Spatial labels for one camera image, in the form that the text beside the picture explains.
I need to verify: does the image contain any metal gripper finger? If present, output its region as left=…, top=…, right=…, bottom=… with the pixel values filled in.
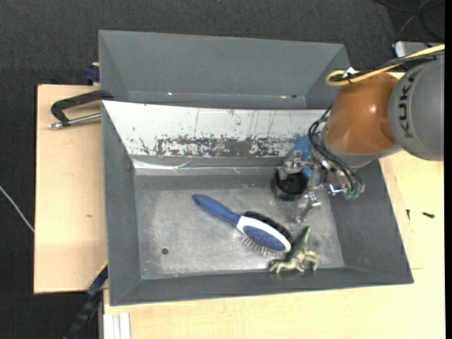
left=281, top=153, right=306, bottom=180
left=295, top=193, right=323, bottom=224

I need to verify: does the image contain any green toy dinosaur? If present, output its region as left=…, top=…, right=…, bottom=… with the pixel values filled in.
left=267, top=225, right=321, bottom=274

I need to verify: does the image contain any blue and white hairbrush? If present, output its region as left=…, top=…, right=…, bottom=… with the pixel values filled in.
left=191, top=193, right=294, bottom=259

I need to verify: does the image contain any grey metal bin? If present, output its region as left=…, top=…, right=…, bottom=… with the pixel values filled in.
left=97, top=29, right=415, bottom=307

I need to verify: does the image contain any pale wood board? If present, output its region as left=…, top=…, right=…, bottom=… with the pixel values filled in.
left=33, top=83, right=424, bottom=295

